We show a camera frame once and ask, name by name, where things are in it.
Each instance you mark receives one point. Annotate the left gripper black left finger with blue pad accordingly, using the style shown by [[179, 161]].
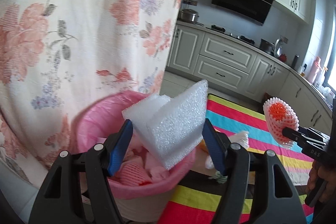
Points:
[[59, 198]]

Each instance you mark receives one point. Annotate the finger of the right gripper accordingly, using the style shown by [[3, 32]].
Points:
[[300, 136]]

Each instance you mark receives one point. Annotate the pink foam net sleeve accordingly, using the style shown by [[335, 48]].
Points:
[[279, 115]]

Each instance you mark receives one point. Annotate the white foam block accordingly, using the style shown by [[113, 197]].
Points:
[[170, 128]]

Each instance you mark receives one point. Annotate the pink trash bag bin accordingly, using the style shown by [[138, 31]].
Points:
[[139, 175]]

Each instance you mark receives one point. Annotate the lower kitchen cabinets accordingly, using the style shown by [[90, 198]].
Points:
[[243, 70]]

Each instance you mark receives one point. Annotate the crumpled white tissue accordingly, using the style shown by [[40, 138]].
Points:
[[241, 138]]

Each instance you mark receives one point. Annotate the green white wavy cloth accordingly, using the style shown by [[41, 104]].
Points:
[[219, 178]]

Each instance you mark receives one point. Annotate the dark red floor bin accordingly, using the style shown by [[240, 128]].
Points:
[[266, 97]]

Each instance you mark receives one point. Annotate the striped colourful tablecloth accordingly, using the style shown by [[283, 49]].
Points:
[[197, 196]]

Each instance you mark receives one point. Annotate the pink thermos jug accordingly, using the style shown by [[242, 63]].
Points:
[[315, 68]]

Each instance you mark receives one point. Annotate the black bottle on counter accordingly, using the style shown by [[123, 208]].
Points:
[[295, 61]]

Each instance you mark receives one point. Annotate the black cooking pot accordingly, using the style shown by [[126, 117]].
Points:
[[266, 46]]

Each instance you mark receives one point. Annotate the steel pot lid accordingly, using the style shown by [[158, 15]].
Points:
[[277, 50]]

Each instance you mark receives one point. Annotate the gas stove top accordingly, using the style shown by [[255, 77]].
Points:
[[225, 32]]

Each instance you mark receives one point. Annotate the steel pot on counter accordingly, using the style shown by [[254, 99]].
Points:
[[188, 15]]

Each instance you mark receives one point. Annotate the floral curtain cloth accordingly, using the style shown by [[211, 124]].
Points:
[[60, 56]]

